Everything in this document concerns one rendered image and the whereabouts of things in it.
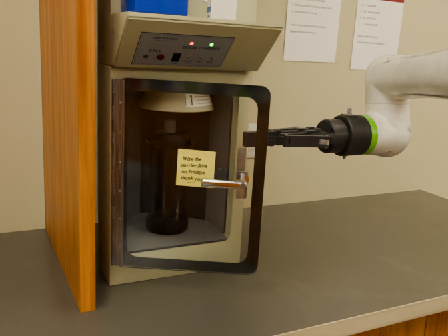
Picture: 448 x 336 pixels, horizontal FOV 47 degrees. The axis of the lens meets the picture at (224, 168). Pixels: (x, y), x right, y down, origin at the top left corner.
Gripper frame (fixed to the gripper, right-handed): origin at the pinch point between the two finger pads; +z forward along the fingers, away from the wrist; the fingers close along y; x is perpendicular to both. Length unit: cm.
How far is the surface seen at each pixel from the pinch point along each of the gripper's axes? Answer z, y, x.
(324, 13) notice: -54, -55, -30
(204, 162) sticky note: 11.3, -1.9, 4.9
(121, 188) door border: 26.3, -9.7, 11.3
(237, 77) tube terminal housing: -0.1, -11.6, -11.6
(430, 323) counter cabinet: -41, 15, 43
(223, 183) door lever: 9.9, 4.5, 7.6
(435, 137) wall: -115, -55, 13
